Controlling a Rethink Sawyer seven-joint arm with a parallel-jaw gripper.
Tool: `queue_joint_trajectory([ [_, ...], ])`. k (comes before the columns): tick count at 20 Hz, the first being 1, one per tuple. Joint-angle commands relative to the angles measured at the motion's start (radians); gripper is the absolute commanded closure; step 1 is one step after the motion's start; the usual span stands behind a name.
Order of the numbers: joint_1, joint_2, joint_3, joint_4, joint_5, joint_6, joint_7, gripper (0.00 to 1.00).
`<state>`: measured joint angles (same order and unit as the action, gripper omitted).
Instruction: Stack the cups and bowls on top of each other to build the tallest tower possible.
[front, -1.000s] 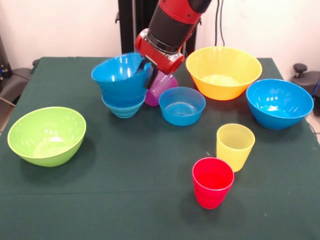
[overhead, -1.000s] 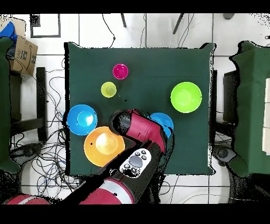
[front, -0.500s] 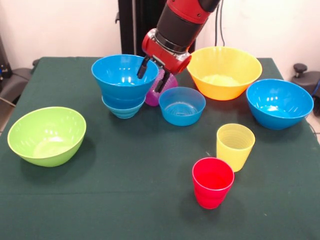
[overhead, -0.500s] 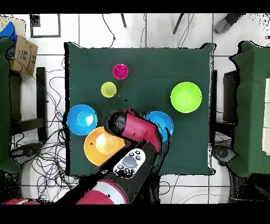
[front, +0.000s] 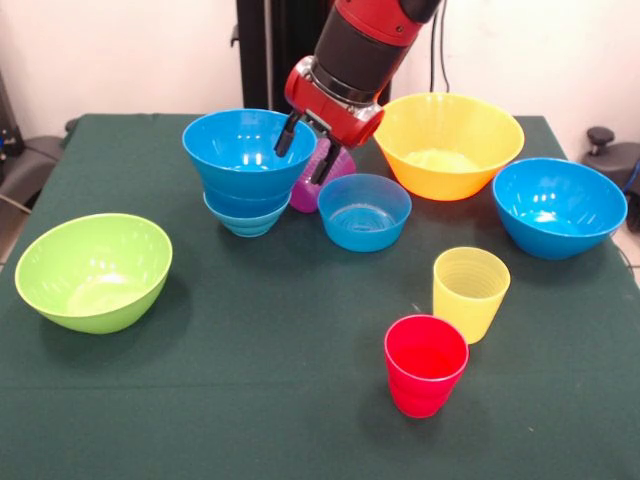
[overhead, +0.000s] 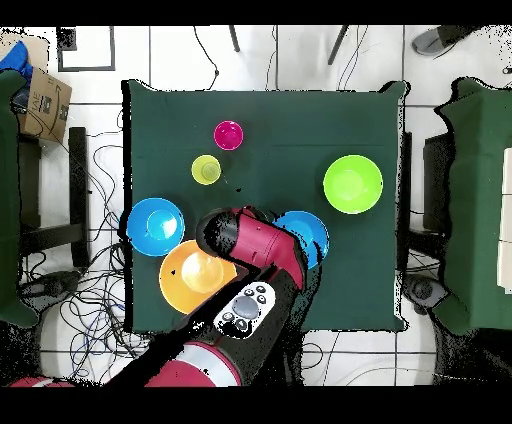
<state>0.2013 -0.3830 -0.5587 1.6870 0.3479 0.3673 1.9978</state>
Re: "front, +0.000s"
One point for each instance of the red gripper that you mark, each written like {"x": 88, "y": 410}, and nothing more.
{"x": 325, "y": 107}

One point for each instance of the purple plastic cup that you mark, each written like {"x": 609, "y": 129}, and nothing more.
{"x": 305, "y": 192}

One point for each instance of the large blue plastic bowl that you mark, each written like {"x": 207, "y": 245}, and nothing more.
{"x": 560, "y": 210}
{"x": 240, "y": 150}

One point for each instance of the small blue flat-bottomed bowl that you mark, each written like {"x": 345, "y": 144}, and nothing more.
{"x": 245, "y": 207}
{"x": 365, "y": 220}

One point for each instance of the red plastic cup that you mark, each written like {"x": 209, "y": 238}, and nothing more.
{"x": 425, "y": 370}

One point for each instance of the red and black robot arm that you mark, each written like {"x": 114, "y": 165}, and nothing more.
{"x": 365, "y": 45}

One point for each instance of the small teal plastic bowl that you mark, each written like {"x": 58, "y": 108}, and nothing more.
{"x": 245, "y": 225}

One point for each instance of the large yellow plastic bowl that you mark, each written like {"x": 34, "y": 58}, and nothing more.
{"x": 450, "y": 150}

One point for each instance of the yellow ribbed plastic cup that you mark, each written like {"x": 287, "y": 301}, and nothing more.
{"x": 470, "y": 300}

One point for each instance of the large green plastic bowl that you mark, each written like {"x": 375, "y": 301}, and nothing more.
{"x": 95, "y": 270}

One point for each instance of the dark green tablecloth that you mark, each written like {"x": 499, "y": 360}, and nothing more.
{"x": 320, "y": 440}

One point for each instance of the black device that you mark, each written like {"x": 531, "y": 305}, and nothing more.
{"x": 9, "y": 120}

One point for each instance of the grey pedestal foot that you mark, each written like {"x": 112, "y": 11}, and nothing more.
{"x": 615, "y": 160}
{"x": 30, "y": 160}

